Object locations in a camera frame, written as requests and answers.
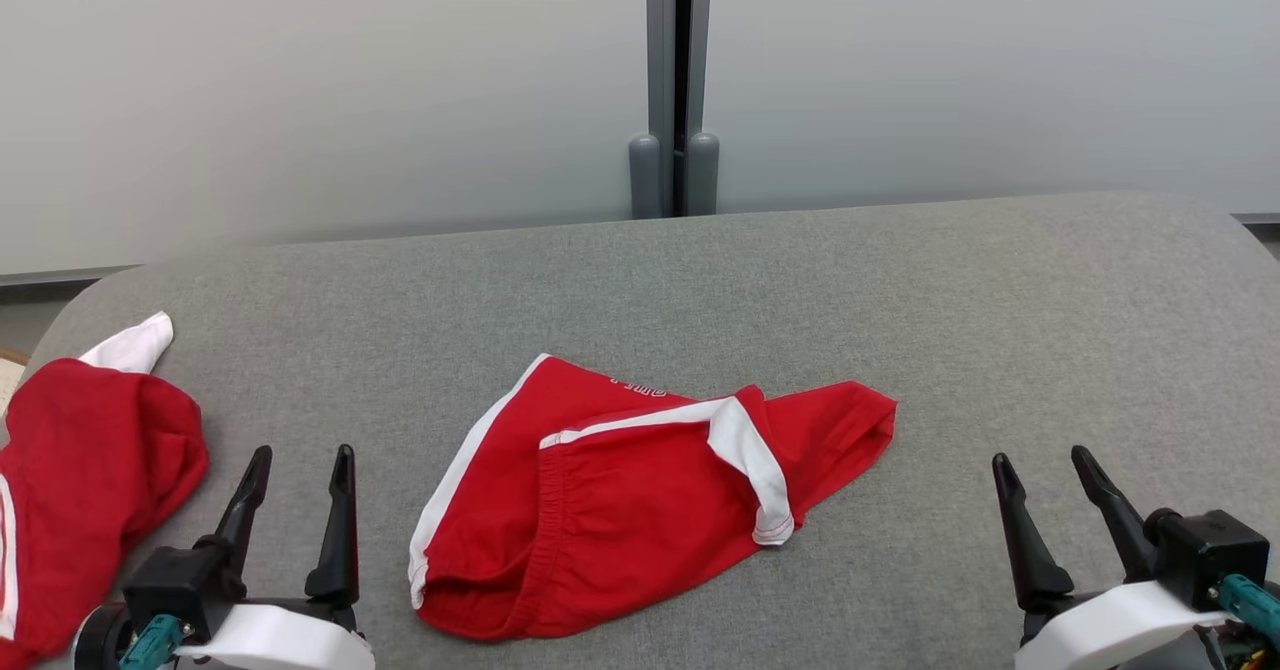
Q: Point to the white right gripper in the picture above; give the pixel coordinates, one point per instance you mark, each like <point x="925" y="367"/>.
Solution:
<point x="1110" y="630"/>

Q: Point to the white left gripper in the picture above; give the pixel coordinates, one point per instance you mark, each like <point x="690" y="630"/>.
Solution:
<point x="280" y="640"/>

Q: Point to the red Bulls 23 jersey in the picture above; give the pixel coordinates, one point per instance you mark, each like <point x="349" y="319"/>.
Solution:
<point x="90" y="450"/>

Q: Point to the red shorts with white trim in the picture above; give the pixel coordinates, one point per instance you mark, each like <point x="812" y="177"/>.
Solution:
<point x="620" y="530"/>

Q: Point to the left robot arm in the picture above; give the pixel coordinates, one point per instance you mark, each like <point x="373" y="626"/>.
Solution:
<point x="100" y="640"/>

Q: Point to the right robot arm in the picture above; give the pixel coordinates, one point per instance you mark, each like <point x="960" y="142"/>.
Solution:
<point x="1240" y="653"/>

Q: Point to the beige plastic laundry basket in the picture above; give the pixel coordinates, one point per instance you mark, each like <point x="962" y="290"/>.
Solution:
<point x="8" y="380"/>

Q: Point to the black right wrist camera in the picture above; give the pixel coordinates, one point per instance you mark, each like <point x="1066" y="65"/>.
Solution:
<point x="1210" y="550"/>

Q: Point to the grey partition post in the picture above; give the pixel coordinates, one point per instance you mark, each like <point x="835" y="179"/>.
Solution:
<point x="660" y="50"/>

